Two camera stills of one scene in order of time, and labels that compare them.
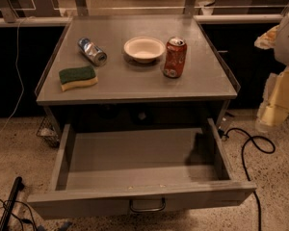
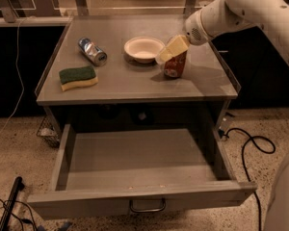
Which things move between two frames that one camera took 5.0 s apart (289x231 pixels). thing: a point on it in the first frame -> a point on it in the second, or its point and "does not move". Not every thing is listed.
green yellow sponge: x=77 y=77 does not move
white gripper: x=288 y=43 -> x=194 y=28
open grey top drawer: x=107 y=171 does not move
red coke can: x=176 y=49 does not move
